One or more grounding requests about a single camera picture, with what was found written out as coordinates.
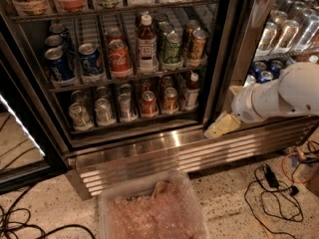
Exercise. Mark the brown tea bottle bottom shelf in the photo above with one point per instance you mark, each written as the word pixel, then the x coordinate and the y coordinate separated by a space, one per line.
pixel 190 92

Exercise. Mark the brown tea bottle shelf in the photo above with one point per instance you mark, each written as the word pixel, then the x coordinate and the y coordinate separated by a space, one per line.
pixel 190 92
pixel 146 46

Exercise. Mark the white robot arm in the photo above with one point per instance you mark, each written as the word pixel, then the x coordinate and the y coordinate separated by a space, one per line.
pixel 294 94

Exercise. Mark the orange can bottom shelf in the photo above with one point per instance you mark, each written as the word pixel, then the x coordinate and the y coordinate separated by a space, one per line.
pixel 169 101

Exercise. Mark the glass fridge door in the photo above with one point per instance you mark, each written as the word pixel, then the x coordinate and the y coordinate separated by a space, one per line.
pixel 244 23

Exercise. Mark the red can bottom shelf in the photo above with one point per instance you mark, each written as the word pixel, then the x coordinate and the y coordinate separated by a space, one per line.
pixel 149 107

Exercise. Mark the brown tea bottle middle shelf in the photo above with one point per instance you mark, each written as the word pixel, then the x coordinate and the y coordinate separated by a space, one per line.
pixel 146 46

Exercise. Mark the white can behind glass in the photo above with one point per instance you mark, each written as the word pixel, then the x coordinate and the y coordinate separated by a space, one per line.
pixel 250 80

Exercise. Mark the blue Pepsi can behind glass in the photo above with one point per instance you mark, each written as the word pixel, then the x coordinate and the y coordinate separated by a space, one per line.
pixel 264 77

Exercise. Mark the orange soda can front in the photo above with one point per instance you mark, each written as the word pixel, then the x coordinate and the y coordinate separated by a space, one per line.
pixel 196 47

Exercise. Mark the green soda can front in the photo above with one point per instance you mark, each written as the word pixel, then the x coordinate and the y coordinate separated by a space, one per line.
pixel 171 55

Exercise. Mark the silver can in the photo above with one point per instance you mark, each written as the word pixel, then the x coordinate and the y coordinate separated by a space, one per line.
pixel 104 112
pixel 80 117
pixel 127 109

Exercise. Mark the clear plastic bin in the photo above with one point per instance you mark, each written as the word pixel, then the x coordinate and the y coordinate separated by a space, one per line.
pixel 158 206

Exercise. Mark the red Coca-Cola can front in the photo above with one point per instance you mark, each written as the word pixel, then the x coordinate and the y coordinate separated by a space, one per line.
pixel 119 58

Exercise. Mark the blue Pepsi can front right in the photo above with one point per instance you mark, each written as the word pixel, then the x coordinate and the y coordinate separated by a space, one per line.
pixel 91 63

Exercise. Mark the silver can bottom far left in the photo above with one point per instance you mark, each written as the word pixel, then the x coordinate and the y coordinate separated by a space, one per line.
pixel 80 117

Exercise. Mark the blue Pepsi can front left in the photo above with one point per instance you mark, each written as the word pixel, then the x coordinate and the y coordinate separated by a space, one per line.
pixel 61 73

